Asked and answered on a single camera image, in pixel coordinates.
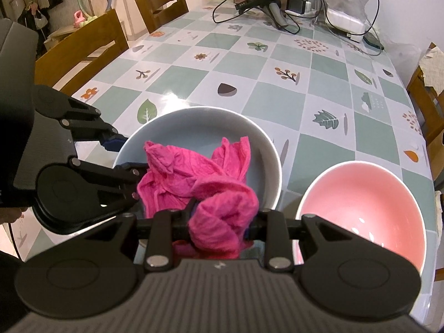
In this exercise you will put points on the black power adapter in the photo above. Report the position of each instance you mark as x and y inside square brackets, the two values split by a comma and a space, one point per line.
[298, 5]

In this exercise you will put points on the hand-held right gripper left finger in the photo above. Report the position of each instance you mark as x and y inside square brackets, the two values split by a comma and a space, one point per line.
[180, 227]

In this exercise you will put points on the beige cloth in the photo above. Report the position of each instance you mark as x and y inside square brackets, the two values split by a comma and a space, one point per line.
[433, 69]

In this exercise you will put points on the pink toy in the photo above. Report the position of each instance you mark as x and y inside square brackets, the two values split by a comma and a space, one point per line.
[79, 17]

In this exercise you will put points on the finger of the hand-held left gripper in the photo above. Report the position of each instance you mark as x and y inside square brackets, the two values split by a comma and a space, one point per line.
[125, 173]
[112, 144]

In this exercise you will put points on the dark hanging clothes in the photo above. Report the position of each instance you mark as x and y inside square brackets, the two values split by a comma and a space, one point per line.
[27, 20]

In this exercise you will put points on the dark phone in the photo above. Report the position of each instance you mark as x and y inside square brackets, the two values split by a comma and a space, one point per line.
[374, 41]

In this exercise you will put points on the person's left hand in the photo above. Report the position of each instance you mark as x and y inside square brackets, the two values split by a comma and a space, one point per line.
[10, 215]

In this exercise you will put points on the white device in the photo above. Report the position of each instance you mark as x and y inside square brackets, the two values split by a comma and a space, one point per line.
[347, 19]

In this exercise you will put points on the grey bowl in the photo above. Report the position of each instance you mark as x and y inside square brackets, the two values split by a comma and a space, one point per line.
[194, 128]

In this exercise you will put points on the white power strip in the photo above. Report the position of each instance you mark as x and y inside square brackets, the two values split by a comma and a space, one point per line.
[308, 14]

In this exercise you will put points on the pink cloth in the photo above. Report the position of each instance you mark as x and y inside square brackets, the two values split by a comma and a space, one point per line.
[215, 215]

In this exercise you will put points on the wooden chair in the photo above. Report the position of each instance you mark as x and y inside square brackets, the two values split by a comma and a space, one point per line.
[152, 0]
[421, 100]
[86, 45]

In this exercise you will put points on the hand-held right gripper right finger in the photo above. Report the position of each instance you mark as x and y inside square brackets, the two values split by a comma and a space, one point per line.
[255, 230]

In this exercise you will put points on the person's dark clothing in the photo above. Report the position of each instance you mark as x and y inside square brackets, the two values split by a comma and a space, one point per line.
[7, 274]

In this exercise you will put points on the pink bowl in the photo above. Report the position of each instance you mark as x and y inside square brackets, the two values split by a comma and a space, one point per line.
[364, 201]

